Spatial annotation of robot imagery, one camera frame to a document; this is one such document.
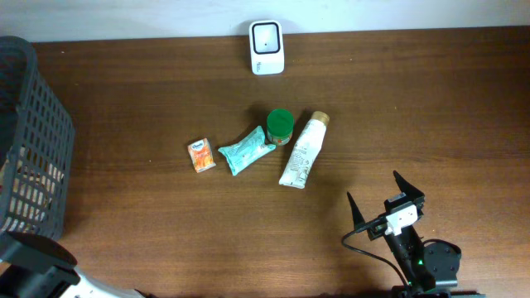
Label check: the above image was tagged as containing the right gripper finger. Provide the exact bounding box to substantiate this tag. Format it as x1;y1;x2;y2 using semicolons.
347;192;366;230
393;171;425;199

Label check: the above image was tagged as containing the white tube gold cap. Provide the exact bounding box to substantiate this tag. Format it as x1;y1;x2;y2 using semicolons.
279;111;330;189

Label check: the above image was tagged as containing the green lid jar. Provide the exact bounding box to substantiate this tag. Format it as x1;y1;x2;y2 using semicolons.
267;109;295;146

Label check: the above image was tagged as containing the teal wipes packet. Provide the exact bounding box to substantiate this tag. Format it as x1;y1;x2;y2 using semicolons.
218;126;277;176

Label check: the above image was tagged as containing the orange tissue packet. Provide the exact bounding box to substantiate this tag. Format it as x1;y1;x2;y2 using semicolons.
187;138;216;173

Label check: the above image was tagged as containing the glutinous rice bag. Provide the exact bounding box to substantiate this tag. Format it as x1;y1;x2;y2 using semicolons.
1;145;68;239

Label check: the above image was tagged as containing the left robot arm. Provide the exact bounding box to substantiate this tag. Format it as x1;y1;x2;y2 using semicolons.
1;232;147;298

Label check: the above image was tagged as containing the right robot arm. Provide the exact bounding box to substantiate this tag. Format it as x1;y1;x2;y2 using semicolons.
341;171;482;298

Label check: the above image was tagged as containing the white barcode scanner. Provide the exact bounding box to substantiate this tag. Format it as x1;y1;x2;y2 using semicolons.
248;20;285;75

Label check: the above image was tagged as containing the grey plastic mesh basket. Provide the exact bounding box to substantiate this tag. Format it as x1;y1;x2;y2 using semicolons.
1;36;75;217

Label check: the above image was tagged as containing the right black cable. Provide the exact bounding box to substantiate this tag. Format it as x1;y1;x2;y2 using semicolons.
341;214;413;291

